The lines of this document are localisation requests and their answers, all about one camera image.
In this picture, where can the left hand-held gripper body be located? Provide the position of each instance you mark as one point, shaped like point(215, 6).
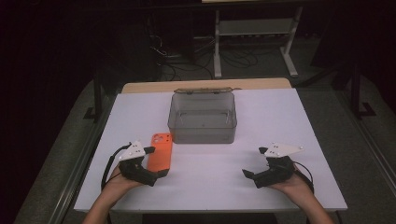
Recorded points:
point(134, 152)

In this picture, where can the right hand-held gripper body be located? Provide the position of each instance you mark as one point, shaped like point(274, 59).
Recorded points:
point(280, 150)

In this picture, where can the orange phone case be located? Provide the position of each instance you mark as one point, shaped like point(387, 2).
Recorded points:
point(160, 154)

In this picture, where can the grey transparent storage box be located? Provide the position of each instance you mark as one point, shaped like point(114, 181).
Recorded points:
point(202, 134)

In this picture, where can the person's left hand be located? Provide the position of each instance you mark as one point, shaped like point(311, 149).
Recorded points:
point(118, 185)

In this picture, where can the person's right hand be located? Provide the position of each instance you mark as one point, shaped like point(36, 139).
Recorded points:
point(292, 187)

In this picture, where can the wooden table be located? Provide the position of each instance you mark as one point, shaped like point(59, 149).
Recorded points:
point(249, 84)

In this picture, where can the black metal stand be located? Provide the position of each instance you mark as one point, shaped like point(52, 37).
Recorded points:
point(356, 93)
point(97, 93)

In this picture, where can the aluminium floor rail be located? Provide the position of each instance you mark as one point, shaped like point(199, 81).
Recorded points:
point(370, 146)
point(77, 168)

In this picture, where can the white metal frame desk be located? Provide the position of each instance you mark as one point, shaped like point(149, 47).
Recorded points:
point(255, 28)

